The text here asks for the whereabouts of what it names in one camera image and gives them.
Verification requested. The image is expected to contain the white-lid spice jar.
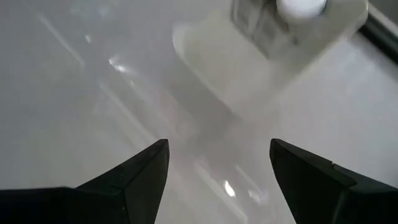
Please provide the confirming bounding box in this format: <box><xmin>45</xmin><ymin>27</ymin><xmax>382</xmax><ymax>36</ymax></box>
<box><xmin>275</xmin><ymin>0</ymin><xmax>329</xmax><ymax>38</ymax></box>

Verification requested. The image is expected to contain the black aluminium table frame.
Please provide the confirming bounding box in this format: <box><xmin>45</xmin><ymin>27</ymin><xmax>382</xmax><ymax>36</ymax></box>
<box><xmin>357</xmin><ymin>4</ymin><xmax>398</xmax><ymax>66</ymax></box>

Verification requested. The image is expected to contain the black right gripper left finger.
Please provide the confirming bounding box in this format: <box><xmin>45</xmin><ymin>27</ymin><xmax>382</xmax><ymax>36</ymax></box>
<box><xmin>0</xmin><ymin>138</ymin><xmax>170</xmax><ymax>224</ymax></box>

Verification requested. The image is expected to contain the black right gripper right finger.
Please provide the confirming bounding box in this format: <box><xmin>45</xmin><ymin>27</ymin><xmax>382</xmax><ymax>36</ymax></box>
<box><xmin>269</xmin><ymin>138</ymin><xmax>398</xmax><ymax>224</ymax></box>

